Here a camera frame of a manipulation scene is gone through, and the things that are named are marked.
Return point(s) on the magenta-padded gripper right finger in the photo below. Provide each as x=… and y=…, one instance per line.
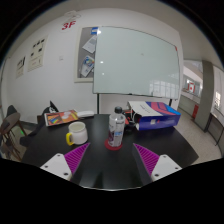
x=165, y=166

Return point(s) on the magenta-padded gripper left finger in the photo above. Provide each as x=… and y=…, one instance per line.
x=56, y=165

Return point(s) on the clear black-capped drink bottle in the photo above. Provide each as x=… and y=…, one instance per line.
x=116, y=130

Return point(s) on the colourful printed book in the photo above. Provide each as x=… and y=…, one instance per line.
x=60, y=118

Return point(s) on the blue and white cardboard box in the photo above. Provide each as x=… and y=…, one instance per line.
x=160, y=118

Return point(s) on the flat round red coaster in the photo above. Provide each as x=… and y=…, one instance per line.
x=113, y=148

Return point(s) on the black and red tool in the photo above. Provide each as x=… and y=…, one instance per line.
x=130, y=119

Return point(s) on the white oblong case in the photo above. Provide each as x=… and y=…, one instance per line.
x=85, y=114

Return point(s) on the round wooden side table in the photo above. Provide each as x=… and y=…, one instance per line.
x=11, y=121

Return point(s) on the dark chair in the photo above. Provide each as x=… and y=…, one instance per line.
x=11, y=110

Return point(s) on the large whiteboard on stand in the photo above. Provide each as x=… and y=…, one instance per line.
x=136, y=61

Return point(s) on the grey notice board with papers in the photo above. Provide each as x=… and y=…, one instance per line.
x=85, y=56

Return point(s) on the red floor number sign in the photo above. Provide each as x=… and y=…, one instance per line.
x=68, y=25

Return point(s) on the small white wall poster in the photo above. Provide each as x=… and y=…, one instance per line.
x=20, y=66

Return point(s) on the large white wall poster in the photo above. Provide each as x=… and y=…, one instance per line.
x=37, y=53

